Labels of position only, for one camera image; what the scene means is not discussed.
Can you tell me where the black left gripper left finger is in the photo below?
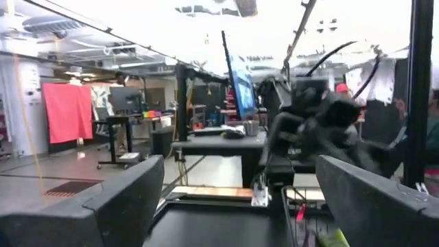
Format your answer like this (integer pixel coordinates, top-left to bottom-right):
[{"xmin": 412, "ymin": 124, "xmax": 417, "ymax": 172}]
[{"xmin": 0, "ymin": 154, "xmax": 166, "ymax": 247}]

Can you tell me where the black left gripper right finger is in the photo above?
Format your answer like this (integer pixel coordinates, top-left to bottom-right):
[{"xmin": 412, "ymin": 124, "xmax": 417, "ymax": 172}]
[{"xmin": 315, "ymin": 154, "xmax": 439, "ymax": 247}]

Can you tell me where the green cucumber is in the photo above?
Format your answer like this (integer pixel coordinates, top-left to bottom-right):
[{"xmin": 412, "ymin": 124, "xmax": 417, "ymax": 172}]
[{"xmin": 315, "ymin": 227, "xmax": 351, "ymax": 247}]

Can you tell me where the person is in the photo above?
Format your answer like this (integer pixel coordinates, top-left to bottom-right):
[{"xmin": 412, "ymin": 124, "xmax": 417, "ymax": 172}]
[
  {"xmin": 334, "ymin": 82, "xmax": 351, "ymax": 101},
  {"xmin": 394, "ymin": 89, "xmax": 439, "ymax": 188}
]

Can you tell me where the black mat hazard-striped edge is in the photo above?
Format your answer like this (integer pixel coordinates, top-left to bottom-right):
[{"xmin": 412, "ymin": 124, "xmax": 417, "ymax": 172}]
[{"xmin": 43, "ymin": 180, "xmax": 103, "ymax": 198}]

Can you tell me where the grey cup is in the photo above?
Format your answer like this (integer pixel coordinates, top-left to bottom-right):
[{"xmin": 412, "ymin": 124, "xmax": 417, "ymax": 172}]
[{"xmin": 244, "ymin": 119, "xmax": 260, "ymax": 137}]

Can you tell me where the small red tag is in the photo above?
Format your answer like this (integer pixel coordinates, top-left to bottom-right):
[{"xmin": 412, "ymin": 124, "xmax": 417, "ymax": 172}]
[{"xmin": 295, "ymin": 203, "xmax": 307, "ymax": 222}]

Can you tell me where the black standing desk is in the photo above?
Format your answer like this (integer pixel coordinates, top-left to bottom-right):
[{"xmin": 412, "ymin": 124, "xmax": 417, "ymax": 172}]
[{"xmin": 92, "ymin": 115, "xmax": 176, "ymax": 171}]

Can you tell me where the monitor with blue screen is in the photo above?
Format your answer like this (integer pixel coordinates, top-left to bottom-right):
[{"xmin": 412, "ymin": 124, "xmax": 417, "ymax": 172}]
[{"xmin": 221, "ymin": 30, "xmax": 259, "ymax": 120}]

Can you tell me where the black pole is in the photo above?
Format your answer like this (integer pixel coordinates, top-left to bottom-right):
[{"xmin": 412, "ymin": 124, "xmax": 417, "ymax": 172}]
[{"xmin": 403, "ymin": 0, "xmax": 435, "ymax": 188}]

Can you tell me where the red cloth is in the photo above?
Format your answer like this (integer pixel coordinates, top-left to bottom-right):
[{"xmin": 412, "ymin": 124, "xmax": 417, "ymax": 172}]
[{"xmin": 41, "ymin": 82, "xmax": 94, "ymax": 145}]

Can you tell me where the dark computer monitor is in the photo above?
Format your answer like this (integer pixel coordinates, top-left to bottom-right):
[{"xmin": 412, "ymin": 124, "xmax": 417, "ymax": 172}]
[{"xmin": 108, "ymin": 85, "xmax": 144, "ymax": 116}]

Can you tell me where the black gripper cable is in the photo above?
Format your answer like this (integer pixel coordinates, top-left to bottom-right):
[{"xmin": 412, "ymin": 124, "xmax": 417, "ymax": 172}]
[{"xmin": 304, "ymin": 40, "xmax": 382, "ymax": 101}]

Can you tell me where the black wire basket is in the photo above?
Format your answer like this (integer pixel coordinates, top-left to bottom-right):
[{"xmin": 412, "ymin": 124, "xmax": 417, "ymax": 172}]
[{"xmin": 281, "ymin": 185, "xmax": 339, "ymax": 247}]

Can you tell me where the grey metal bracket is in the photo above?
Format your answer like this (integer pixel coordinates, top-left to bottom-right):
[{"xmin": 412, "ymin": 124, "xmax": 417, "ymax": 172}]
[{"xmin": 251, "ymin": 183, "xmax": 270, "ymax": 208}]

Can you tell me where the black table frame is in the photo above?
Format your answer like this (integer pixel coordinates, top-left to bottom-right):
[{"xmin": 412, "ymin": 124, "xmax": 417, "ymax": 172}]
[{"xmin": 154, "ymin": 191, "xmax": 285, "ymax": 215}]

